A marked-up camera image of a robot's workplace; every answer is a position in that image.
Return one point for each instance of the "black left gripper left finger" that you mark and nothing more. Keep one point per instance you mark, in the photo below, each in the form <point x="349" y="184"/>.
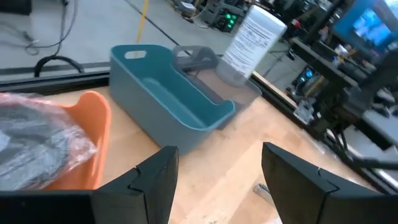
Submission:
<point x="146" y="193"/>

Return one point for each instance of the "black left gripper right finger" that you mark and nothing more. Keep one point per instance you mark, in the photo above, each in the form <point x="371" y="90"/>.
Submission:
<point x="311" y="196"/>

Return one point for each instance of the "bag of black combs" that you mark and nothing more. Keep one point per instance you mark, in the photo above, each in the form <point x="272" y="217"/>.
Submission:
<point x="37" y="140"/>

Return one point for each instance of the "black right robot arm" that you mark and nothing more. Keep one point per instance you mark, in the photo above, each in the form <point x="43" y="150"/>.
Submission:
<point x="382" y="74"/>

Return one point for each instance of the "orange plastic bin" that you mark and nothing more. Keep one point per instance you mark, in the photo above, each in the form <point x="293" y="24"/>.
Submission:
<point x="93" y="124"/>

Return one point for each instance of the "teal plastic bin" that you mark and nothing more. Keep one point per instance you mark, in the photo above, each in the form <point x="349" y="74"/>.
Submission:
<point x="146" y="105"/>

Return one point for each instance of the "white wipes canister green label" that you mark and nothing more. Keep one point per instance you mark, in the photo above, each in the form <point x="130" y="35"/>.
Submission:
<point x="253" y="40"/>

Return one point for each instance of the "blue lit monitor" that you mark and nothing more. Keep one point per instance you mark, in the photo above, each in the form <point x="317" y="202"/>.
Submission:
<point x="370" y="28"/>

